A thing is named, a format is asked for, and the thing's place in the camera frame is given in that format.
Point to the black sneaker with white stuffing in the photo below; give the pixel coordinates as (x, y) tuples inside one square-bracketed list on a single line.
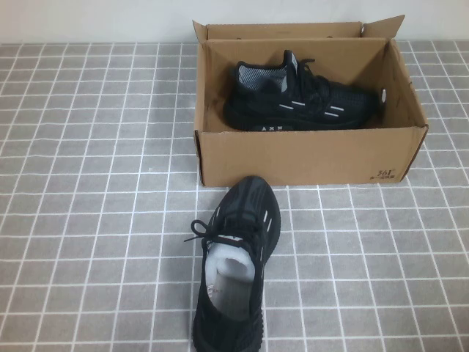
[(249, 205)]

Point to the white paper shoe stuffing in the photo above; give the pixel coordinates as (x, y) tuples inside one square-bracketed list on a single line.
[(229, 265)]

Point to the brown cardboard shoe box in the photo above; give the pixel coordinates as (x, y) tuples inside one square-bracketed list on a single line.
[(293, 157)]

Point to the black sneaker with striped lining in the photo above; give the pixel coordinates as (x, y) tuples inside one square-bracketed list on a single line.
[(315, 99)]

